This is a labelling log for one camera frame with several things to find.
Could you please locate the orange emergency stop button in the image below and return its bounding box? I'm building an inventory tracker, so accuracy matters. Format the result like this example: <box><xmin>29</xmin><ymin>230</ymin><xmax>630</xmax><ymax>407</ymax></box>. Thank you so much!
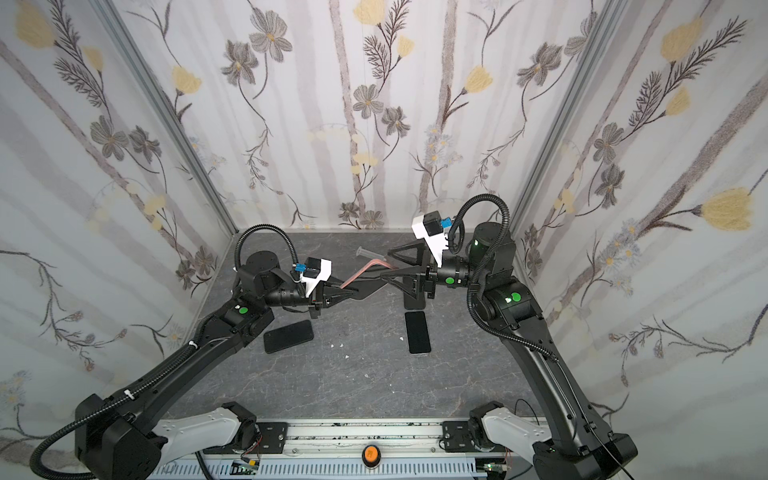
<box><xmin>362</xmin><ymin>445</ymin><xmax>382</xmax><ymax>469</ymax></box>

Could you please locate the clear plastic tube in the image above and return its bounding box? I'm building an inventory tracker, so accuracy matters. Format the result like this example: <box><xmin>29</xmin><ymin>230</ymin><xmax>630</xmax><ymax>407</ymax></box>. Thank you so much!
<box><xmin>355</xmin><ymin>246</ymin><xmax>387</xmax><ymax>261</ymax></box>

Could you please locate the black corrugated cable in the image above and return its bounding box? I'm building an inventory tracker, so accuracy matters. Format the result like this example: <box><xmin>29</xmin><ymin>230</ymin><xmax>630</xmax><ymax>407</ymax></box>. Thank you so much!
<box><xmin>28</xmin><ymin>223</ymin><xmax>300</xmax><ymax>480</ymax></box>
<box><xmin>447</xmin><ymin>193</ymin><xmax>560</xmax><ymax>362</ymax></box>

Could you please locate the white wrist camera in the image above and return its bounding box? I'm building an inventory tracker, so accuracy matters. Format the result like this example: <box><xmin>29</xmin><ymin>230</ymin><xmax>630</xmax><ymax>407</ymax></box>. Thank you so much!
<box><xmin>411</xmin><ymin>211</ymin><xmax>453</xmax><ymax>267</ymax></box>
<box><xmin>293</xmin><ymin>257</ymin><xmax>332</xmax><ymax>298</ymax></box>

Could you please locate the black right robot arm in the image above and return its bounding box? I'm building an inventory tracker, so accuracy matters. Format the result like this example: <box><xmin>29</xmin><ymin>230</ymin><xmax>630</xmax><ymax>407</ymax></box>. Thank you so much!
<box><xmin>386</xmin><ymin>222</ymin><xmax>638</xmax><ymax>479</ymax></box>

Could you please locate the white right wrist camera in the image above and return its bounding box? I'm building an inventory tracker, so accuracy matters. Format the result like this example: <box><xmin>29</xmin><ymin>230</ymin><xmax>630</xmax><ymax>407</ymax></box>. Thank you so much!
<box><xmin>411</xmin><ymin>211</ymin><xmax>453</xmax><ymax>267</ymax></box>

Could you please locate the black phone lying flat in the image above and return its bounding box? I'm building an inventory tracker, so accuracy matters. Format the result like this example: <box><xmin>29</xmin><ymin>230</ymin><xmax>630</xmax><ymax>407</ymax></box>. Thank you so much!
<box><xmin>263</xmin><ymin>320</ymin><xmax>314</xmax><ymax>354</ymax></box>

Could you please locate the black left corrugated cable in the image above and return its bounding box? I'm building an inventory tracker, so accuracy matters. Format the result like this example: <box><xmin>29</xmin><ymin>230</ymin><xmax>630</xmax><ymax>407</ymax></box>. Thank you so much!
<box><xmin>28</xmin><ymin>223</ymin><xmax>300</xmax><ymax>480</ymax></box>

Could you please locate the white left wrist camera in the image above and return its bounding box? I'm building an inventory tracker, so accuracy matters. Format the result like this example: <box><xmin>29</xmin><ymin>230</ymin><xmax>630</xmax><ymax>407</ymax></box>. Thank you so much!
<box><xmin>293</xmin><ymin>257</ymin><xmax>332</xmax><ymax>298</ymax></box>

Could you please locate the phone with pink case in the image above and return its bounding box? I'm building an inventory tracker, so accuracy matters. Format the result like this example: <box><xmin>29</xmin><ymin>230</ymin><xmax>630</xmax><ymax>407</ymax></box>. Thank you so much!
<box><xmin>340</xmin><ymin>259</ymin><xmax>394</xmax><ymax>289</ymax></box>

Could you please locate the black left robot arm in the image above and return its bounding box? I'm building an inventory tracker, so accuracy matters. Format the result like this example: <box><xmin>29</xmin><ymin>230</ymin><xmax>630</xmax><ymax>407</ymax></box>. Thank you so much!
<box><xmin>74</xmin><ymin>251</ymin><xmax>392</xmax><ymax>479</ymax></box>

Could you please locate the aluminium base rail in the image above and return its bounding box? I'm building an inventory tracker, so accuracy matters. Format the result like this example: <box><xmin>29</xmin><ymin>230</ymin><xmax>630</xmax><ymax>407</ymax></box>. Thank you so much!
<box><xmin>151</xmin><ymin>418</ymin><xmax>537</xmax><ymax>479</ymax></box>

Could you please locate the black phone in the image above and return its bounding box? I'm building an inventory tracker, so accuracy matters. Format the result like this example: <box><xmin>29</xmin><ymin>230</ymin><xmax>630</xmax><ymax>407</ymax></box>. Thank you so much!
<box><xmin>405</xmin><ymin>311</ymin><xmax>432</xmax><ymax>355</ymax></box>
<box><xmin>263</xmin><ymin>320</ymin><xmax>314</xmax><ymax>354</ymax></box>

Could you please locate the black right corrugated cable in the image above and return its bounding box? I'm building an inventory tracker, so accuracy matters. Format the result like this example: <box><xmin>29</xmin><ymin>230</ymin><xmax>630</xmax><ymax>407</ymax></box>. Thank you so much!
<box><xmin>447</xmin><ymin>193</ymin><xmax>560</xmax><ymax>362</ymax></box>

